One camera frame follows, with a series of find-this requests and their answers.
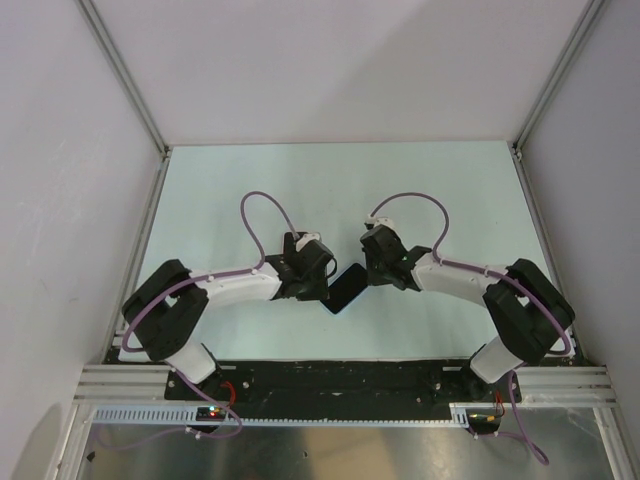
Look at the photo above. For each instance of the aluminium frame post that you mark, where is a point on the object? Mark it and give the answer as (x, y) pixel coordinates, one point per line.
(578, 37)
(114, 58)

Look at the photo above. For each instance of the white slotted cable duct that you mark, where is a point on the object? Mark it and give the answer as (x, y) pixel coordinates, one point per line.
(195, 415)

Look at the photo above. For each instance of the pale pink smartphone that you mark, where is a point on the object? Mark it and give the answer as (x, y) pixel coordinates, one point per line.
(289, 244)

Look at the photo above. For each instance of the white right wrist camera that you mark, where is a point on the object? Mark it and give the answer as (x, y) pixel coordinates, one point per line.
(377, 219)

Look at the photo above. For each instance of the dark blue smartphone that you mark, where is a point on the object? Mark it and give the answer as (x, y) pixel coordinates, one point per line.
(352, 282)

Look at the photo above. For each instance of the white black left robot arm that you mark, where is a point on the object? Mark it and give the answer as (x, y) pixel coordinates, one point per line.
(164, 311)

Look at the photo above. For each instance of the right aluminium frame post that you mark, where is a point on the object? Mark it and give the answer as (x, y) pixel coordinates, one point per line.
(578, 37)

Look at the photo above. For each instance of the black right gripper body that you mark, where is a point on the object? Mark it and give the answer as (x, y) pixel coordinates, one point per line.
(375, 272)

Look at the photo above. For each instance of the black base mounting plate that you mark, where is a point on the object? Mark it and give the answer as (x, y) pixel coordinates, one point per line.
(344, 390)

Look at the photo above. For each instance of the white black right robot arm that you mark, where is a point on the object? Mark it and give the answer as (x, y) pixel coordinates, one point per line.
(530, 315)

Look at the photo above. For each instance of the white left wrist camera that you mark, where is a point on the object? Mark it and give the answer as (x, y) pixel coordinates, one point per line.
(306, 238)

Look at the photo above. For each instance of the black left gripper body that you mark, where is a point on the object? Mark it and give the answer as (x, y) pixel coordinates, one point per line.
(315, 287)

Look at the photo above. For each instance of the left aluminium frame post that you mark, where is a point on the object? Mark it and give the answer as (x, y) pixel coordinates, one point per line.
(114, 58)

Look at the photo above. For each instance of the aluminium front frame rail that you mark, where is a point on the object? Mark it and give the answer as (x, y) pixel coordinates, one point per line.
(122, 383)

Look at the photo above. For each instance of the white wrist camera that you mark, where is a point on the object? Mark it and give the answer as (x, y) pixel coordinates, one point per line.
(306, 238)
(377, 219)

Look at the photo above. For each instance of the translucent blue phone case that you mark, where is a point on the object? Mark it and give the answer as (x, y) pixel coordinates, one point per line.
(350, 306)

